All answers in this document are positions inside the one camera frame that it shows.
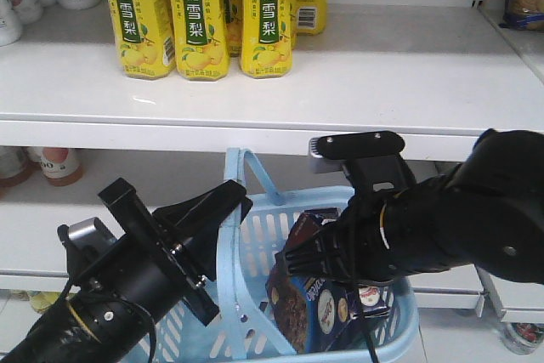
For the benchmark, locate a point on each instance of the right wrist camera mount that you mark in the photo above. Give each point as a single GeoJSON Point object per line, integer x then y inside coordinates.
{"type": "Point", "coordinates": [370, 161]}

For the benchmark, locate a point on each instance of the brown tea bottle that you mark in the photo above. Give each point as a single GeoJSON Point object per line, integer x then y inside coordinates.
{"type": "Point", "coordinates": [15, 166]}

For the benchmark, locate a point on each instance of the peach drink bottle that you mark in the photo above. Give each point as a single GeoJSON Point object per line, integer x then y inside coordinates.
{"type": "Point", "coordinates": [60, 166]}

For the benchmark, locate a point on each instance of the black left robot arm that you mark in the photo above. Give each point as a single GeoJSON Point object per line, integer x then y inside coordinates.
{"type": "Point", "coordinates": [119, 288]}

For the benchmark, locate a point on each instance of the dark blue cookie box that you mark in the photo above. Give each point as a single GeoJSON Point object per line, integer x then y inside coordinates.
{"type": "Point", "coordinates": [316, 314]}

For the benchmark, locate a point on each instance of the yellow pear drink bottle middle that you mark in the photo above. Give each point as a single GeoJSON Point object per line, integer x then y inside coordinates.
{"type": "Point", "coordinates": [200, 38]}

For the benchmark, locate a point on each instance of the yellow pear drink bottle right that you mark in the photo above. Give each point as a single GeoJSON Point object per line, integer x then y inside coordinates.
{"type": "Point", "coordinates": [267, 38]}

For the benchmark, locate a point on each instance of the yellow pear drink bottle left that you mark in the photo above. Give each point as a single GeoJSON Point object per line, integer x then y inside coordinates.
{"type": "Point", "coordinates": [143, 32]}

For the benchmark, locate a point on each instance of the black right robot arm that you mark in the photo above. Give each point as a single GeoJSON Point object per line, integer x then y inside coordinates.
{"type": "Point", "coordinates": [486, 211]}

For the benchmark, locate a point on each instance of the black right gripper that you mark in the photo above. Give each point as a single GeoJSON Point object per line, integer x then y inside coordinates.
{"type": "Point", "coordinates": [349, 249]}

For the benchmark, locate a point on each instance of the can lower right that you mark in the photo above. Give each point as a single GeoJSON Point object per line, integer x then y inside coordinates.
{"type": "Point", "coordinates": [522, 338]}

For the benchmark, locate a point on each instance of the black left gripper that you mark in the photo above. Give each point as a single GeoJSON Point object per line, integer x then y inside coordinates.
{"type": "Point", "coordinates": [180, 239]}

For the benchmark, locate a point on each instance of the white supermarket shelf unit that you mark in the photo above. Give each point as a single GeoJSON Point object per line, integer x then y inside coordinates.
{"type": "Point", "coordinates": [438, 72]}

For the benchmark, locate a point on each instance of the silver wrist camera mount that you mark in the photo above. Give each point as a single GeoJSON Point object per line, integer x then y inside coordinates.
{"type": "Point", "coordinates": [91, 234]}

